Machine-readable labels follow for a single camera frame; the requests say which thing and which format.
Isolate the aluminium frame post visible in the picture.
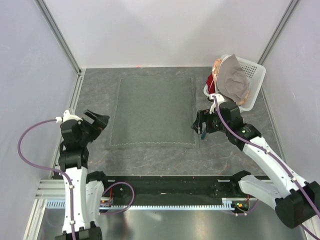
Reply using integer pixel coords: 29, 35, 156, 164
35, 0, 82, 75
257, 0, 301, 65

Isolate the red cloth in basket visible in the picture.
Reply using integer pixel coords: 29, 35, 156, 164
206, 74, 217, 95

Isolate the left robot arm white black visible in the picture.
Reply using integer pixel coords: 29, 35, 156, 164
55, 109, 110, 240

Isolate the gold spoon green handle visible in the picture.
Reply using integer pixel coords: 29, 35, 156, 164
200, 129, 207, 140

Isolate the left aluminium frame post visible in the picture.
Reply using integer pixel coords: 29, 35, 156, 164
35, 0, 82, 75

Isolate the slotted cable duct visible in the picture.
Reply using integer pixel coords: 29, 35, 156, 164
45, 199, 236, 211

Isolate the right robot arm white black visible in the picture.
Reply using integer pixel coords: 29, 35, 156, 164
192, 102, 320, 229

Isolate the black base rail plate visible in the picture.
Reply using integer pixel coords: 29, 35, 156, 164
79, 174, 251, 201

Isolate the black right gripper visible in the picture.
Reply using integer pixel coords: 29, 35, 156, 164
190, 107, 230, 135

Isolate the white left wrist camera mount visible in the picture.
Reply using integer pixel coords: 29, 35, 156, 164
55, 108, 82, 123

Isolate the right aluminium frame post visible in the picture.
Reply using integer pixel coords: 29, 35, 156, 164
257, 0, 301, 65

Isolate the grey-green cloth napkin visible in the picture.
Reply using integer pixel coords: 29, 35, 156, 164
107, 76, 199, 149

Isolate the patterned pink cloth in basket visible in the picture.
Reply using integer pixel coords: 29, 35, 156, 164
211, 58, 223, 77

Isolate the grey cloth in basket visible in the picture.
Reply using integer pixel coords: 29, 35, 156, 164
215, 54, 249, 105

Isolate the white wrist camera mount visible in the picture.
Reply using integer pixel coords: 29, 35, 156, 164
209, 93, 226, 114
55, 108, 82, 123

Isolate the white plastic basket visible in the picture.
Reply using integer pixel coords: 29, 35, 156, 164
203, 54, 266, 112

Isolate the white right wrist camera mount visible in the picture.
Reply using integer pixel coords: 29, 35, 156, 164
209, 93, 226, 114

